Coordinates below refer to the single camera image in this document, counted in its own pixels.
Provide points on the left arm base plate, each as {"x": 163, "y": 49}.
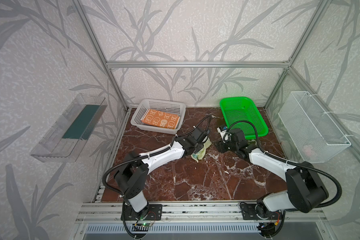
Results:
{"x": 153, "y": 212}

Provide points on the white wire mesh basket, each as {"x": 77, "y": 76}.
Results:
{"x": 309, "y": 124}

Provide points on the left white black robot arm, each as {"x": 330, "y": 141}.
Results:
{"x": 131, "y": 176}

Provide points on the light blue towel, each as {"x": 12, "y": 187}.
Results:
{"x": 200, "y": 155}

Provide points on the white perforated plastic basket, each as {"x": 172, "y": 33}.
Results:
{"x": 160, "y": 105}

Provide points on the green perforated plastic basket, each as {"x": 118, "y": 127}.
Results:
{"x": 236, "y": 109}

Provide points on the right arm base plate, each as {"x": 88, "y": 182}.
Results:
{"x": 258, "y": 212}

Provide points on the clear acrylic wall shelf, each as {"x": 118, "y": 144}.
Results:
{"x": 65, "y": 140}

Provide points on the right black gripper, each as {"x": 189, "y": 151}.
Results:
{"x": 225, "y": 144}

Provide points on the cream orange patterned towel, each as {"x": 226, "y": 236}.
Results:
{"x": 160, "y": 119}

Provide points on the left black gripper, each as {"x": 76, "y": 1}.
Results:
{"x": 202, "y": 139}

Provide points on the aluminium frame rail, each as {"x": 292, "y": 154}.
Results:
{"x": 198, "y": 64}

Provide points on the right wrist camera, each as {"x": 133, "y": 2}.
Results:
{"x": 223, "y": 131}

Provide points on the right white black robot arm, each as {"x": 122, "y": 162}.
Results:
{"x": 305, "y": 189}

